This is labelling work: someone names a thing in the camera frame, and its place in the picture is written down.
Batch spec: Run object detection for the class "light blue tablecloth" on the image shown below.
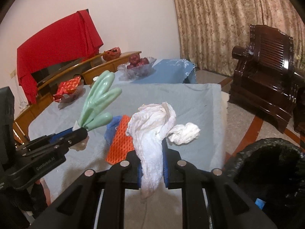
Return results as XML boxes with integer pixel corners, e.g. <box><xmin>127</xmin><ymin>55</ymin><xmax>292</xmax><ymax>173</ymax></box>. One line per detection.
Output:
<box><xmin>29</xmin><ymin>82</ymin><xmax>223</xmax><ymax>220</ymax></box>

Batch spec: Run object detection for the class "pale green glove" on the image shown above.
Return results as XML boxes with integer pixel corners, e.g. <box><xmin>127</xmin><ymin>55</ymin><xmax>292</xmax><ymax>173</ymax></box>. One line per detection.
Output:
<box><xmin>71</xmin><ymin>71</ymin><xmax>122</xmax><ymax>151</ymax></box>

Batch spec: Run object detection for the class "glass fruit bowl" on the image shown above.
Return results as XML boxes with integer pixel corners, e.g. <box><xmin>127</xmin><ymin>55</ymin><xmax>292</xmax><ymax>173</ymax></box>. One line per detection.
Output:
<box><xmin>117</xmin><ymin>57</ymin><xmax>157</xmax><ymax>78</ymax></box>

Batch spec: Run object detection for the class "dark wooden armchair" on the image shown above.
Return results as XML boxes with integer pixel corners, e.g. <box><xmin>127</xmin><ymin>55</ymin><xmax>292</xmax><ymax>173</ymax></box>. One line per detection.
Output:
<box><xmin>229</xmin><ymin>24</ymin><xmax>305</xmax><ymax>134</ymax></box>

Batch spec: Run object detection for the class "blue printed wrapper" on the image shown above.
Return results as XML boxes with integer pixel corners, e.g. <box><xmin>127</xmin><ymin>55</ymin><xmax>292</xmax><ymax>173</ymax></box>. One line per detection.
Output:
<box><xmin>104</xmin><ymin>116</ymin><xmax>123</xmax><ymax>146</ymax></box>

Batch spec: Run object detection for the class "bin with black bag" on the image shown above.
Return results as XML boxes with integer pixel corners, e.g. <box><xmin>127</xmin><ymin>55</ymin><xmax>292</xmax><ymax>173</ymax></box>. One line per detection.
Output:
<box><xmin>223</xmin><ymin>138</ymin><xmax>305</xmax><ymax>229</ymax></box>

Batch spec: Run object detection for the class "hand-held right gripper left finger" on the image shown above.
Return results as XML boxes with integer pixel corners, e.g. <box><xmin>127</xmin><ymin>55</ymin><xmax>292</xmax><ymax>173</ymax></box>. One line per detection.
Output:
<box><xmin>31</xmin><ymin>153</ymin><xmax>143</xmax><ymax>229</ymax></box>

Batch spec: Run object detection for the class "wooden television cabinet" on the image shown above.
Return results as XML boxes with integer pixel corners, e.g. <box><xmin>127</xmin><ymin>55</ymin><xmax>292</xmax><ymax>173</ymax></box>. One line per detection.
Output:
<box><xmin>13</xmin><ymin>51</ymin><xmax>142</xmax><ymax>144</ymax></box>

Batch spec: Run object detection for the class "large white paper towel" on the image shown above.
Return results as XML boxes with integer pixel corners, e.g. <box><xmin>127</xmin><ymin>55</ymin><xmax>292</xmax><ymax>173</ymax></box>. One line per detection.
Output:
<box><xmin>125</xmin><ymin>102</ymin><xmax>177</xmax><ymax>199</ymax></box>

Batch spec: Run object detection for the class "red cloth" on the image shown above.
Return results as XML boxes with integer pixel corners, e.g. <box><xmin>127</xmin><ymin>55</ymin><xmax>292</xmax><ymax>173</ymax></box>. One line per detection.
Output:
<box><xmin>17</xmin><ymin>10</ymin><xmax>104</xmax><ymax>104</ymax></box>

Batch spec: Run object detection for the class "red woven basket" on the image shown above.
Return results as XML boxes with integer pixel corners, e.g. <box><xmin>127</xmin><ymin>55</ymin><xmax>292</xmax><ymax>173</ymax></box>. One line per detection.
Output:
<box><xmin>103</xmin><ymin>47</ymin><xmax>122</xmax><ymax>61</ymax></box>

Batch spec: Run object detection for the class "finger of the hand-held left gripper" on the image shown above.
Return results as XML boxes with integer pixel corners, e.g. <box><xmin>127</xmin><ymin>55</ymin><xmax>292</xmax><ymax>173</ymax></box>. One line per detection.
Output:
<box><xmin>26</xmin><ymin>127</ymin><xmax>77</xmax><ymax>150</ymax></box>
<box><xmin>16</xmin><ymin>128</ymin><xmax>88</xmax><ymax>158</ymax></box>

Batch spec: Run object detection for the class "orange foam fruit net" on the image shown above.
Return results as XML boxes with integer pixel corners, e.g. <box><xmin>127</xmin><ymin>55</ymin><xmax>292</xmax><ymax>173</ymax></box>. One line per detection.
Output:
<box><xmin>106</xmin><ymin>115</ymin><xmax>137</xmax><ymax>165</ymax></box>

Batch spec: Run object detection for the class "black television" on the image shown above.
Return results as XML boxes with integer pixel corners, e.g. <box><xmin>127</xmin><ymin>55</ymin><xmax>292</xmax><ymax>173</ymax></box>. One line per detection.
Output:
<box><xmin>31</xmin><ymin>58</ymin><xmax>84</xmax><ymax>86</ymax></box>

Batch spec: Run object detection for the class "red patterned packet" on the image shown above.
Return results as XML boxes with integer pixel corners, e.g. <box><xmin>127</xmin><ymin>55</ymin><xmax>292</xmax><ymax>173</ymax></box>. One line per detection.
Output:
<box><xmin>53</xmin><ymin>76</ymin><xmax>82</xmax><ymax>102</ymax></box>

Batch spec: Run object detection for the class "crumpled white tissue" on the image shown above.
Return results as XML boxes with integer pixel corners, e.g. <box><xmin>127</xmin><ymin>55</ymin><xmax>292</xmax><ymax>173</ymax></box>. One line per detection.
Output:
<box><xmin>169</xmin><ymin>122</ymin><xmax>201</xmax><ymax>145</ymax></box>

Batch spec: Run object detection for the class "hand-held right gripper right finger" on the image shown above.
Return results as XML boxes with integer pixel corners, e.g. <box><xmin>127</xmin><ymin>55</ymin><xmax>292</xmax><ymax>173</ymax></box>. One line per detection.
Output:
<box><xmin>162</xmin><ymin>145</ymin><xmax>278</xmax><ymax>229</ymax></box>

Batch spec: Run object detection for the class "floral beige curtain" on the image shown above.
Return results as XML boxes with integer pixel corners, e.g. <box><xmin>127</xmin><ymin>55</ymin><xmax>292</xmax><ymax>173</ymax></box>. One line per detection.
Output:
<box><xmin>167</xmin><ymin>0</ymin><xmax>305</xmax><ymax>77</ymax></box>

